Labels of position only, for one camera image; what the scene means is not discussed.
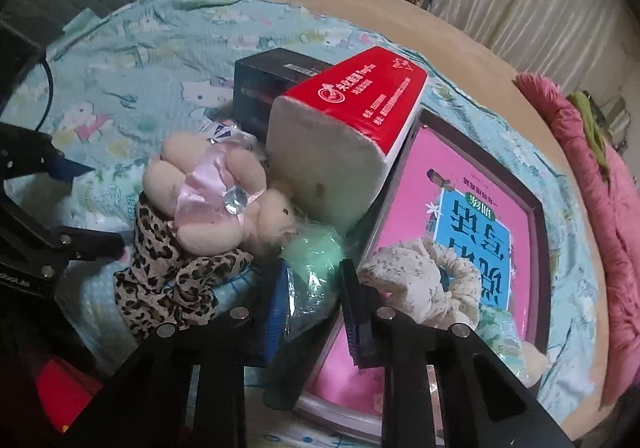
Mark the pink and blue book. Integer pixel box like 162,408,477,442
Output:
305,125,541,414

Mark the tan bed blanket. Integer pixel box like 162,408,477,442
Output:
215,0,608,429

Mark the red tissue pack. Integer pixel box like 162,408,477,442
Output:
264,46,428,233

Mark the black cable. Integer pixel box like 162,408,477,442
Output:
35,55,56,133

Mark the white floral scrunchie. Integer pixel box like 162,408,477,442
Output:
359,235,488,329

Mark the pink quilt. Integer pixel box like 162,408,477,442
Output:
515,72,640,389

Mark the dark brown shallow box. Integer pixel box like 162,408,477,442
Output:
295,110,553,439

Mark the leopard print scrunchie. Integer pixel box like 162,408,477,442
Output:
114,193,253,344

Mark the light blue cartoon printed blanket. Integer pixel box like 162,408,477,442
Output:
30,0,601,448

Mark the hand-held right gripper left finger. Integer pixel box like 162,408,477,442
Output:
65,260,301,448

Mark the small green patterned tissue packet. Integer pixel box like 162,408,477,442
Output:
60,168,146,233
472,305,526,379

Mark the white curtain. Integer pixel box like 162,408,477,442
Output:
420,0,640,93

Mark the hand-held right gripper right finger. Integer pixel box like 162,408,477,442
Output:
339,258,576,448

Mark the black box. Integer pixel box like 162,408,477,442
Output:
233,48,336,139

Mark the green cloth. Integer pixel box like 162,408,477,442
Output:
567,90,613,183
262,223,351,409

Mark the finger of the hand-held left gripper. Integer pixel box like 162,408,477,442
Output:
0,200,126,261
0,124,97,181

